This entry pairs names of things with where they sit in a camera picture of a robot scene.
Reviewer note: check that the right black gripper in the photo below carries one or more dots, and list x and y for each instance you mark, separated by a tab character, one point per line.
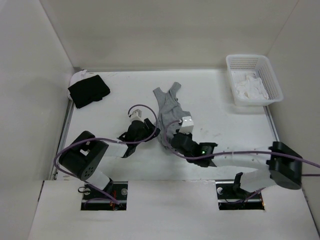
190	134

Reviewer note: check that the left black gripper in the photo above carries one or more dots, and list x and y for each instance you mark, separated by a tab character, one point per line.
151	128

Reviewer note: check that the grey tank top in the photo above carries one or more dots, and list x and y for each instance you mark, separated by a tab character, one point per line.
169	110

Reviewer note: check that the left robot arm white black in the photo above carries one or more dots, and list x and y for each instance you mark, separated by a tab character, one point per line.
83	160

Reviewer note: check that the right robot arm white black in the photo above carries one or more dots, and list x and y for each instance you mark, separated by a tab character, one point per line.
269	169

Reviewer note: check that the folded black tank top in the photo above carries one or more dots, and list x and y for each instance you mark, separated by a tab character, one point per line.
87	91

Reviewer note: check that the white tank top in basket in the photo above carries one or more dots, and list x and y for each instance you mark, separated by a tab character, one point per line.
251	88

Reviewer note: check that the folded white tank top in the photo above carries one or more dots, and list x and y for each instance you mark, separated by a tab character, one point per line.
78	76

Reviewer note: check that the white plastic basket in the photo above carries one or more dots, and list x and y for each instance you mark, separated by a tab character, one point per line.
238	65

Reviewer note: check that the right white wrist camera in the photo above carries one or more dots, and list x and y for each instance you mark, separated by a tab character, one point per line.
187	125

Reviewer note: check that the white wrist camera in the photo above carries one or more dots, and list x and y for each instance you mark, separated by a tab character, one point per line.
187	125
136	115

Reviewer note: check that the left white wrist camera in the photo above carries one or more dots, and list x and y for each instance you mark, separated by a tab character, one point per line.
136	115

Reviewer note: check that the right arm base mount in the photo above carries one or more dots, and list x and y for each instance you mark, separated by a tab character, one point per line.
231	197

